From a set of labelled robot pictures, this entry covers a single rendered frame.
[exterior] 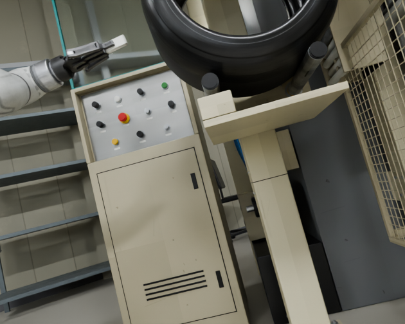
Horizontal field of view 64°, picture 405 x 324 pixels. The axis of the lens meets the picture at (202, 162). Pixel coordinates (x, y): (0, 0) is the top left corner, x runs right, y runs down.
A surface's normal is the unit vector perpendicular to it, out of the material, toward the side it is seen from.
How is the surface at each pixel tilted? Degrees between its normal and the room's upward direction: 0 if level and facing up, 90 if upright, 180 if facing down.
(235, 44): 99
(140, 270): 90
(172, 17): 93
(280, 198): 90
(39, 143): 90
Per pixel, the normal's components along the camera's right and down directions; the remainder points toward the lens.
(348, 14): -0.10, -0.07
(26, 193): 0.32, -0.18
